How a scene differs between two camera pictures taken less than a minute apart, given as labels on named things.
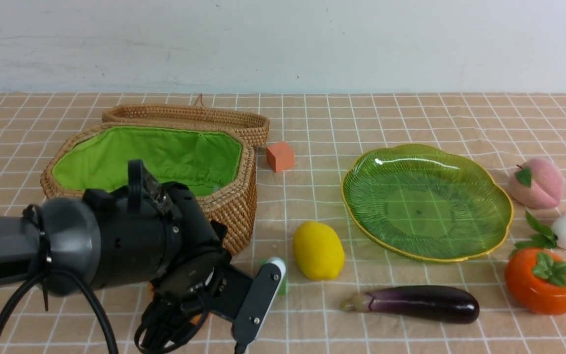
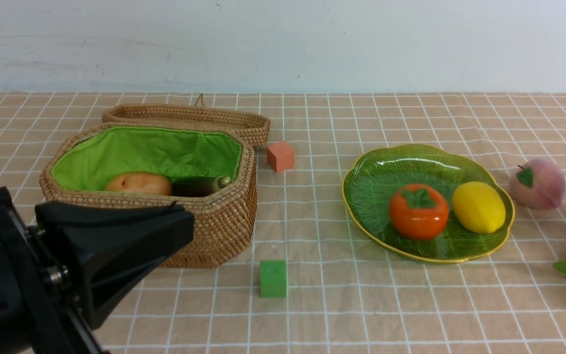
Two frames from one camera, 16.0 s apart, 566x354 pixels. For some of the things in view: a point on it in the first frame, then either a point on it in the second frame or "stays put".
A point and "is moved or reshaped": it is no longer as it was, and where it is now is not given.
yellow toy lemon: x=319 y=250 -> x=479 y=207
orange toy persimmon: x=542 y=281 -> x=418 y=211
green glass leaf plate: x=430 y=202 stays put
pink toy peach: x=538 y=183 stays put
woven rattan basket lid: x=256 y=128 stays put
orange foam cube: x=280 y=156 stays put
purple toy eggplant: x=436 y=303 -> x=198 y=186
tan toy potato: x=195 y=320 is moved or reshaped
